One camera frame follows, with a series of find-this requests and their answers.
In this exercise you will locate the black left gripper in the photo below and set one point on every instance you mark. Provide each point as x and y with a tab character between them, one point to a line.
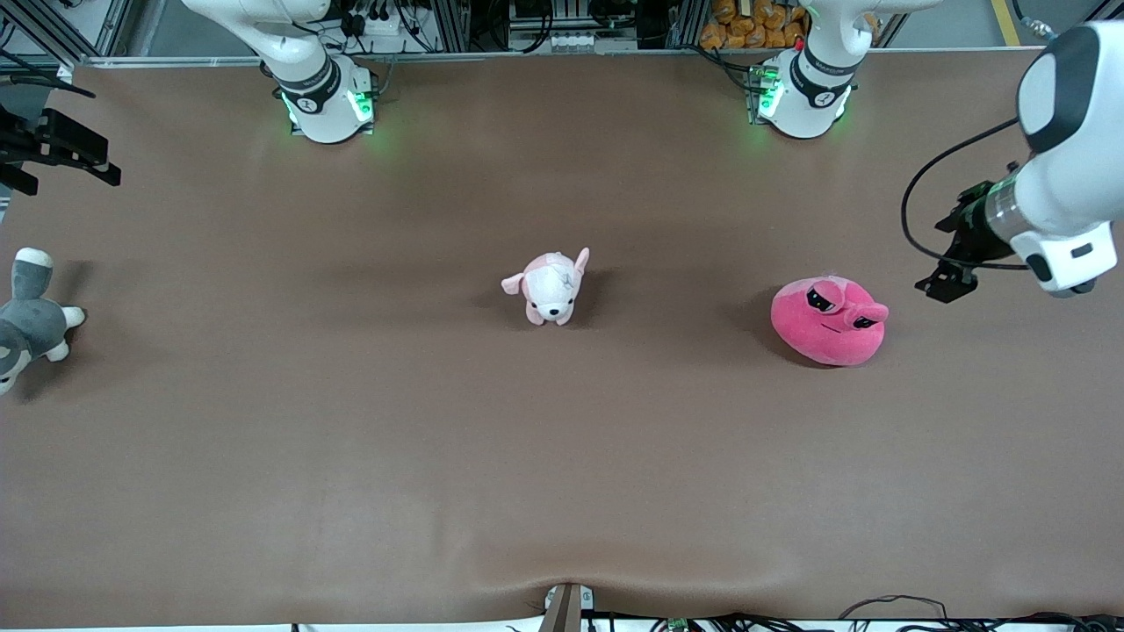
972	235

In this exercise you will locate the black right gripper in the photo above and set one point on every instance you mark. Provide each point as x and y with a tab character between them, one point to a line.
26	145

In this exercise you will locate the round hot pink plush toy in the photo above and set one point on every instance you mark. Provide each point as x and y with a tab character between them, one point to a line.
825	325

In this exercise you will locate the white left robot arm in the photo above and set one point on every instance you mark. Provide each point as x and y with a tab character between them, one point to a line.
1067	132

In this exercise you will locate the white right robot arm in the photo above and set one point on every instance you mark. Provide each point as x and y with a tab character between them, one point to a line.
320	96

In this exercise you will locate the grey white husky plush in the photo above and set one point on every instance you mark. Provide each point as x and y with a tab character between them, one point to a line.
31	320

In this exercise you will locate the bag of orange items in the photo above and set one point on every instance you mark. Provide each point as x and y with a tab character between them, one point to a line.
755	25

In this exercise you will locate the pale pink white dog plush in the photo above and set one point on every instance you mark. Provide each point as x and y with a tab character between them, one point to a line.
551	290

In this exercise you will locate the white power strip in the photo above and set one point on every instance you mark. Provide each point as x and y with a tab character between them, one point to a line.
562	41

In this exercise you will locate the aluminium table edge rail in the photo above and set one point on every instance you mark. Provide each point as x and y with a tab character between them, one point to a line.
544	57

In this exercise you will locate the metal table edge bracket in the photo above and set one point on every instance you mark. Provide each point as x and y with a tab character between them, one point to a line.
565	607

